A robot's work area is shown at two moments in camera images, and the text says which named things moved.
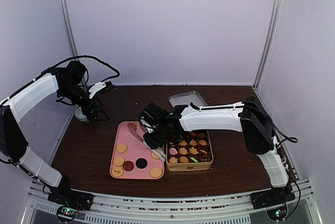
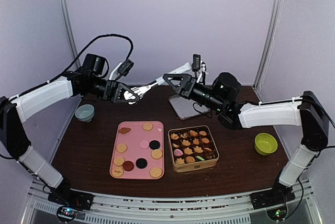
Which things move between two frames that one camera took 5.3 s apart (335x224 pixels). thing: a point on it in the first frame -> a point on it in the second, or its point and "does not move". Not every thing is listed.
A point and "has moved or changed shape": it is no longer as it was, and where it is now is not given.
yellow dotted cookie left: (119, 160) does not move
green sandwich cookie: (194, 159) -> (200, 158)
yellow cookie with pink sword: (117, 171) does not move
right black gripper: (153, 143) -> (183, 89)
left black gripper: (90, 115) -> (111, 91)
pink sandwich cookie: (172, 151) -> (178, 152)
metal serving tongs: (157, 152) -> (128, 95)
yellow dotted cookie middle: (154, 156) does not move
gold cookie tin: (193, 153) has moved or changed shape
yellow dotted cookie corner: (155, 172) does not move
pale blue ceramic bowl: (79, 115) does not move
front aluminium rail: (118, 208) does not move
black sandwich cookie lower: (141, 163) does not move
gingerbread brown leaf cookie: (132, 125) -> (124, 130)
